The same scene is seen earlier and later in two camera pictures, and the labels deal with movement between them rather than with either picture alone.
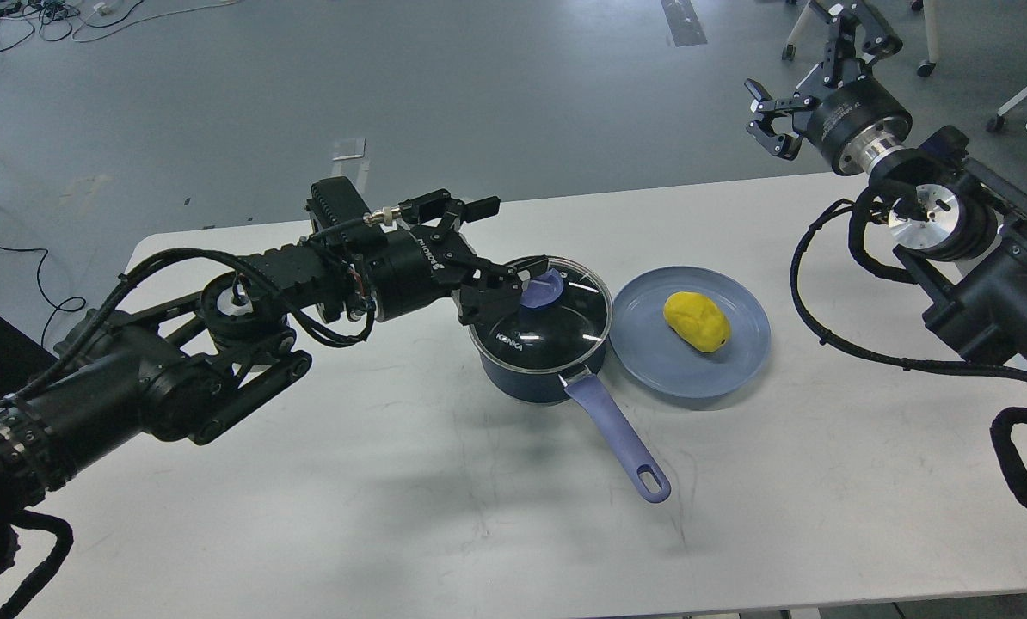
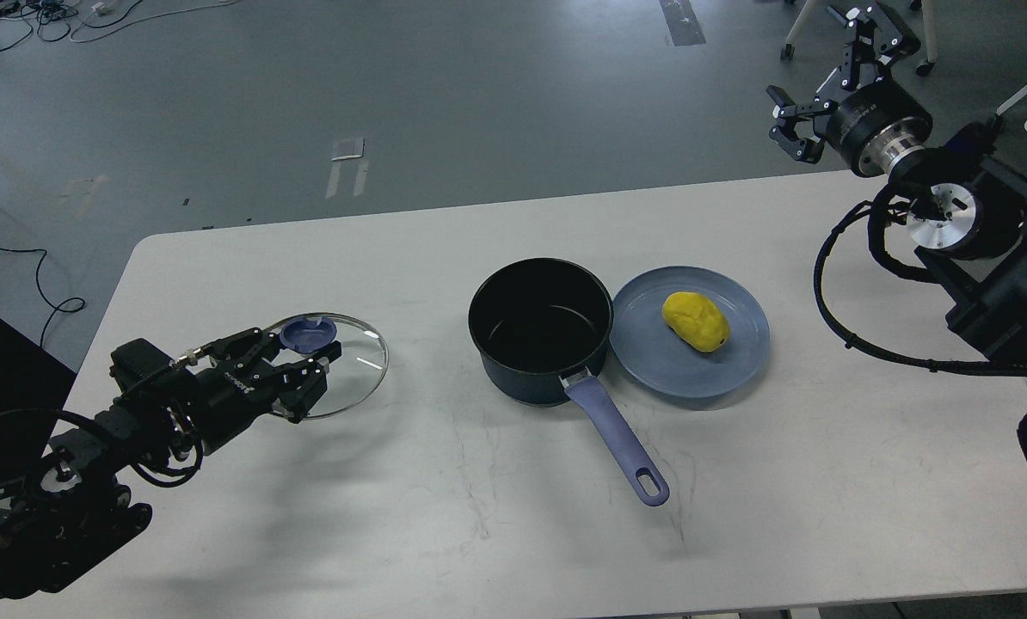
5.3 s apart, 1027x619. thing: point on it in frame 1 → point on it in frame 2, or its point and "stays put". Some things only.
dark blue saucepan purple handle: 559,327 stays put
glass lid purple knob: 543,289 → 308,334
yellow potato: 697,320 stays put
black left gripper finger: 496,291 → 304,383
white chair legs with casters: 931,45 stays put
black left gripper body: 411,266 → 230,397
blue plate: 645,347 stays put
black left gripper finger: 455,211 → 258,342
